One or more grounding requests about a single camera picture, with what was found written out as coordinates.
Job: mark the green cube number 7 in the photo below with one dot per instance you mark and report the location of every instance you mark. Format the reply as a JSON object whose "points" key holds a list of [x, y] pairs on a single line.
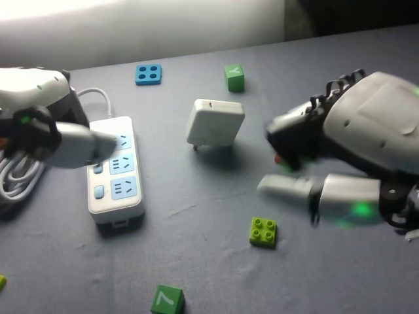
{"points": [[167, 299]]}

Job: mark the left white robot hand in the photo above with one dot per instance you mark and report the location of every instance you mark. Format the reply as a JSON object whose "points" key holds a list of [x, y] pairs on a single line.
{"points": [[39, 85]]}

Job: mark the grey table cloth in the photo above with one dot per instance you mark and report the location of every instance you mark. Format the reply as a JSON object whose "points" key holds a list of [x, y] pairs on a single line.
{"points": [[209, 196]]}

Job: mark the white charger adapter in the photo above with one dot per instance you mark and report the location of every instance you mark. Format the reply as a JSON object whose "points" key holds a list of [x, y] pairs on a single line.
{"points": [[216, 124]]}

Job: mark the lime green block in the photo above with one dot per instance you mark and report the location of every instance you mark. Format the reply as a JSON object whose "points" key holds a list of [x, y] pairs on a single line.
{"points": [[2, 284]]}

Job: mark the blue four-hole block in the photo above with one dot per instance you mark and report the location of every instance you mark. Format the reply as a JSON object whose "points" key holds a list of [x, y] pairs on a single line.
{"points": [[149, 75]]}

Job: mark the green cube letter Y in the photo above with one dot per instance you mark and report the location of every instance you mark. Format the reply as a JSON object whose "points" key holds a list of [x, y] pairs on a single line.
{"points": [[234, 80]]}

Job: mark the white power strip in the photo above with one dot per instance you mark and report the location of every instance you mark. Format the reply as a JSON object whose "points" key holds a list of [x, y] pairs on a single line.
{"points": [[131, 202]]}

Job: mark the lime green studded brick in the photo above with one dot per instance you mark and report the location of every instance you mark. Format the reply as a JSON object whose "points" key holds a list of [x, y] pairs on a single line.
{"points": [[262, 232]]}

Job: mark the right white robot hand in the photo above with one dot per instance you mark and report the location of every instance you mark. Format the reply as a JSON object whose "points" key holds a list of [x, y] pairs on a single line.
{"points": [[370, 124]]}

